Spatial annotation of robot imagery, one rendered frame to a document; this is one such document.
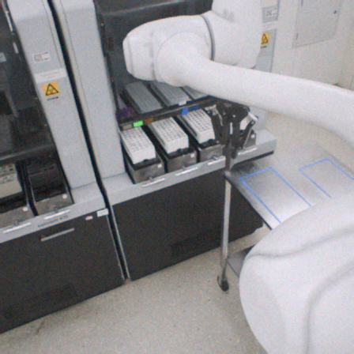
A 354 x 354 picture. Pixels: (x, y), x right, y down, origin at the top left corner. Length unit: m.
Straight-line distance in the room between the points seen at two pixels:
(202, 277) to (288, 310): 1.82
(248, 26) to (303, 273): 0.57
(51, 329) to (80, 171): 0.91
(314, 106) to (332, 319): 0.34
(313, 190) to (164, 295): 1.03
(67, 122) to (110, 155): 0.23
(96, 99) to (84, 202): 0.42
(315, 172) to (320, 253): 1.21
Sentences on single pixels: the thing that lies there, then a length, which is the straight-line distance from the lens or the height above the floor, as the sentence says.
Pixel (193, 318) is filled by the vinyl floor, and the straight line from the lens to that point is 1.98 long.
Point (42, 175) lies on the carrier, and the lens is 1.51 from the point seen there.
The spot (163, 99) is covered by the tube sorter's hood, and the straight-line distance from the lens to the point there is 1.48.
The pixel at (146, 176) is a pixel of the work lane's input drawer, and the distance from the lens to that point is 1.54.
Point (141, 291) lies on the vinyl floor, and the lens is 2.08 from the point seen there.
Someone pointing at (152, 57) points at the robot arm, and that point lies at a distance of 0.71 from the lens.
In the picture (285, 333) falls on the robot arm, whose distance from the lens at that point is 0.30.
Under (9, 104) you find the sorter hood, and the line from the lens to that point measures 1.35.
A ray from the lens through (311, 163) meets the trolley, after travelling 1.54.
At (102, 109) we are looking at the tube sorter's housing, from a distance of 1.42.
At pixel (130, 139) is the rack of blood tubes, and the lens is 1.61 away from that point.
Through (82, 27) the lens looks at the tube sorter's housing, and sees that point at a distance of 1.30.
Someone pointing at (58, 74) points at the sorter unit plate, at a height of 1.24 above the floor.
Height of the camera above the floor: 1.75
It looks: 42 degrees down
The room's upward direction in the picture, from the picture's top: 4 degrees counter-clockwise
